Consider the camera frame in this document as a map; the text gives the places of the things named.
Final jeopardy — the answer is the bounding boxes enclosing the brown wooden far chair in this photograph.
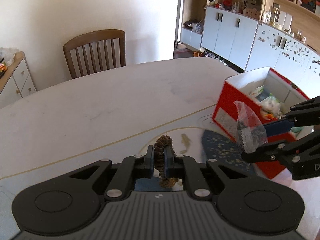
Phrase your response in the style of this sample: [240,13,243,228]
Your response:
[63,29,126,79]

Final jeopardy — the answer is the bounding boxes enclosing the bag of dark items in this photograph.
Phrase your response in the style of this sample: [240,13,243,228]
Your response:
[234,101,268,154]

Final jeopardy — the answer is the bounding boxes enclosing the white wall cabinet unit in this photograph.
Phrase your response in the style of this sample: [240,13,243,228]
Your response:
[176,0,319,98]

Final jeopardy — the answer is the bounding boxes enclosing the white wooden sideboard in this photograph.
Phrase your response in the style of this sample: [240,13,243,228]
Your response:
[0,51,37,108]

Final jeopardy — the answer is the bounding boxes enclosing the brown braided hair tie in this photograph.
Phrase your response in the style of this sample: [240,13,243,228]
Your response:
[153,134,180,189]

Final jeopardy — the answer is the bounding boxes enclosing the white sneakers on floor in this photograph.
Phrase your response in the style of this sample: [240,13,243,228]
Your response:
[204,51,227,66]

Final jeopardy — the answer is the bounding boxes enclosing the white plastic tissue pack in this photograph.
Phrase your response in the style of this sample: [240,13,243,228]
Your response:
[248,86,283,118]

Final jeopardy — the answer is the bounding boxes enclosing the red cardboard box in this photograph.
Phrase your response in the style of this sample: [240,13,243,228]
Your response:
[211,66,313,181]

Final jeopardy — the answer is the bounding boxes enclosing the red plush keychain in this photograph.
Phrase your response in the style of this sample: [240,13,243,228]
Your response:
[262,112,278,121]

